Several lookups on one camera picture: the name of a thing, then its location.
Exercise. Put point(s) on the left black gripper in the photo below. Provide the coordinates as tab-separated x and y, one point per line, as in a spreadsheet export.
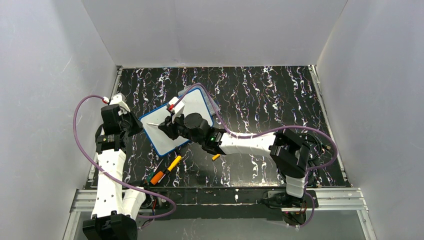
131	124

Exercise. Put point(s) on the clear plastic organizer box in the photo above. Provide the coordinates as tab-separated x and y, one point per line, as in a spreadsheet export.
210	103

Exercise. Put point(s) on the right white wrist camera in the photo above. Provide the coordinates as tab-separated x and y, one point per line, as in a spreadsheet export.
175	106

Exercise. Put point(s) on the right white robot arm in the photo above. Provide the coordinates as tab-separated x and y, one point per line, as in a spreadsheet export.
286	148

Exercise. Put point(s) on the yellow marker cap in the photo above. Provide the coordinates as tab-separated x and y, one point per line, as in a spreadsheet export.
215	157

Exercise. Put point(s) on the orange-handled screwdriver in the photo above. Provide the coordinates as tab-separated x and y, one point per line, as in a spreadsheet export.
160	174

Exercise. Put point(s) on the blue-framed whiteboard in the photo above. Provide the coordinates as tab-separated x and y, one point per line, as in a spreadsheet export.
193	102

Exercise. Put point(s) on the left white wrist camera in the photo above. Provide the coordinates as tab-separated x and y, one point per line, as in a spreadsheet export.
120	100

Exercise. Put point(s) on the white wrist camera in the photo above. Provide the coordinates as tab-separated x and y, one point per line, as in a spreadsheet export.
120	100
175	106

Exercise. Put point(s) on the yellow-handled screwdriver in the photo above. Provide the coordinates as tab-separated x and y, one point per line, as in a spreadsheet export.
173	163

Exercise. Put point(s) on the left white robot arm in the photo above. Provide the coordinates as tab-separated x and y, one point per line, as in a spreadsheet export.
115	210

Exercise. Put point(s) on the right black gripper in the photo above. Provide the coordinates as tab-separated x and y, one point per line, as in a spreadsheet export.
168	124

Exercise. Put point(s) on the white marker pen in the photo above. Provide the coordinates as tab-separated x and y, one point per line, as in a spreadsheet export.
153	124

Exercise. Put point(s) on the aluminium frame rail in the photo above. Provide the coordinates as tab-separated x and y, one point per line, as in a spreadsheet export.
325	199

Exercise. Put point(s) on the green-handled screwdriver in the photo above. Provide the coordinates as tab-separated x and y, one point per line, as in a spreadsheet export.
153	172

